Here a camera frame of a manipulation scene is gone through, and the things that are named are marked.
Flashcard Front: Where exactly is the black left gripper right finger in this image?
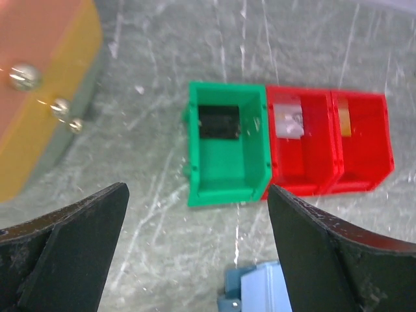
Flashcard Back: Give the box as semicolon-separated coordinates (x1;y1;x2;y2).
268;185;415;311

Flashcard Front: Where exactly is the green plastic bin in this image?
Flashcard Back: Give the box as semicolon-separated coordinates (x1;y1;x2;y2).
183;81;272;207

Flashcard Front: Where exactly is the gold credit card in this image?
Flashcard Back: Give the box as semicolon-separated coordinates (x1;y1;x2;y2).
337;98;352;137

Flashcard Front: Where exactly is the black credit card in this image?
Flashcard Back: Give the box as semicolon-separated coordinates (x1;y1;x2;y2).
198;105;241;140

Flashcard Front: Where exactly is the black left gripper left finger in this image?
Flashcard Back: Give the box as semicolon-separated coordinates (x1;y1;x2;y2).
1;183;129;311

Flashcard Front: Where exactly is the blue card holder wallet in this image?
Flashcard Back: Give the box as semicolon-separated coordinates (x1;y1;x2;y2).
217;261;292;312

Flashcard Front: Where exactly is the red plastic bin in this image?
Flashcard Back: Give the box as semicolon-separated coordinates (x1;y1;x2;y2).
328;90;395;194
266;84;340;196

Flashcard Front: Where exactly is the round drawer cabinet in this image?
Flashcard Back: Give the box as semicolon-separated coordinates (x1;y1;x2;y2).
1;1;103;202

